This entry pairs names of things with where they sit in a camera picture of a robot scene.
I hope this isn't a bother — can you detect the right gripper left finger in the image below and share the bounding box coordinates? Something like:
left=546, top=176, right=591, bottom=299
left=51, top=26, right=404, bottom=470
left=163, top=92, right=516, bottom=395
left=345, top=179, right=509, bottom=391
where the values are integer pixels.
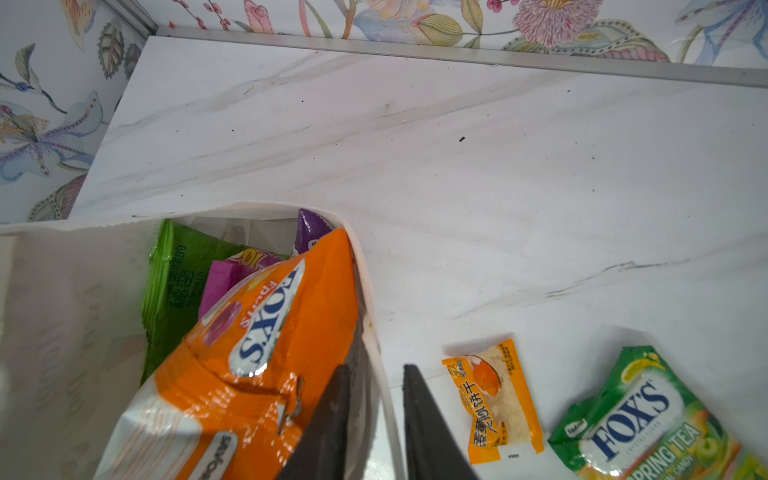
left=277, top=365, right=351, bottom=480

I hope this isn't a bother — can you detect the white paper bag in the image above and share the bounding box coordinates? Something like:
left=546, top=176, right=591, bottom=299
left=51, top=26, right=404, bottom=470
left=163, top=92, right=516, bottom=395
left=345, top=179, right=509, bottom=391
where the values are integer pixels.
left=0, top=200, right=409, bottom=480

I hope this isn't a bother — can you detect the small orange snack packet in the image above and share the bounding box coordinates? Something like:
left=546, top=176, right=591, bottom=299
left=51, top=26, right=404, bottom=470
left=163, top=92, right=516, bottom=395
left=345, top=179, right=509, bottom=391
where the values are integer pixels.
left=442, top=339, right=545, bottom=465

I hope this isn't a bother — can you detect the purple white snack packet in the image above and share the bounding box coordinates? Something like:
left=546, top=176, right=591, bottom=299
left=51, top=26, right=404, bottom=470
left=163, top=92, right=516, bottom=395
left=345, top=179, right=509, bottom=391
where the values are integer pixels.
left=292, top=209, right=335, bottom=256

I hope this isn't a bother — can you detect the orange Fox's candy bag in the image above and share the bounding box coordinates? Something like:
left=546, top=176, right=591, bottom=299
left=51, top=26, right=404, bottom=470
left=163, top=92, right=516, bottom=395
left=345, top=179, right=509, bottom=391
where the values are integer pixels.
left=96, top=229, right=359, bottom=479

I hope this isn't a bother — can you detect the green Fox's candy bag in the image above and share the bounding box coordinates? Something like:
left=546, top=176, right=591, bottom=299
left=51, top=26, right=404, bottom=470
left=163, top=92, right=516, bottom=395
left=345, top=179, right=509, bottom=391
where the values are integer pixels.
left=548, top=346, right=767, bottom=480

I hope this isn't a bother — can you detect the green chips bag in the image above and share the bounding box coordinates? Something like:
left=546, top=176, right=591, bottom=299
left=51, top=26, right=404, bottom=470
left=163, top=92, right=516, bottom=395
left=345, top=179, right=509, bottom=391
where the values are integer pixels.
left=141, top=219, right=245, bottom=382

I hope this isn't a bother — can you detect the magenta purple snack bag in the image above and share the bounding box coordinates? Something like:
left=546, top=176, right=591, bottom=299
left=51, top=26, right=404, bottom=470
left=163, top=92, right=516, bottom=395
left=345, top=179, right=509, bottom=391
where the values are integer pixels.
left=198, top=247, right=283, bottom=320

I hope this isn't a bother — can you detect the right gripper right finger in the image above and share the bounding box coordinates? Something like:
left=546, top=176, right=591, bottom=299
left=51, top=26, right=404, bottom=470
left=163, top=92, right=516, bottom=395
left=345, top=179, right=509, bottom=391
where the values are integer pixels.
left=403, top=364, right=478, bottom=480

